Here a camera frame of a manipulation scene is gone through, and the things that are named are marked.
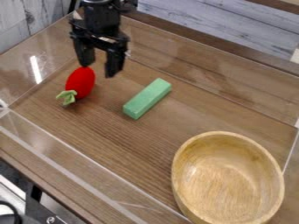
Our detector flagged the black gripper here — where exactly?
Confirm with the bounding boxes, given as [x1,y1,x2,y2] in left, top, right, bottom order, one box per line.
[70,0,130,78]

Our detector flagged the red plush strawberry toy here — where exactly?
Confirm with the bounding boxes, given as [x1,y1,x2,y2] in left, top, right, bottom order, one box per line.
[56,66,96,106]

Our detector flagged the green rectangular block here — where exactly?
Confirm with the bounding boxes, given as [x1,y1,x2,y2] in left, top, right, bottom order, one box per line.
[123,79,172,120]

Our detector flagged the clear acrylic tray walls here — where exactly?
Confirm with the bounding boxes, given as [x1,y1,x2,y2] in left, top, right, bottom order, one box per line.
[0,13,299,224]

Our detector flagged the wooden bowl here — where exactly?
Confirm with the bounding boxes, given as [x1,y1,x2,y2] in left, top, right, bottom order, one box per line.
[172,131,286,224]

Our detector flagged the black table leg bracket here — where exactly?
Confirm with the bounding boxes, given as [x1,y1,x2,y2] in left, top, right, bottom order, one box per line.
[24,185,87,224]

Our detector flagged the black cable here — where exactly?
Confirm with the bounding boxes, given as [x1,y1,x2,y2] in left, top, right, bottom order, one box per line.
[0,200,24,224]

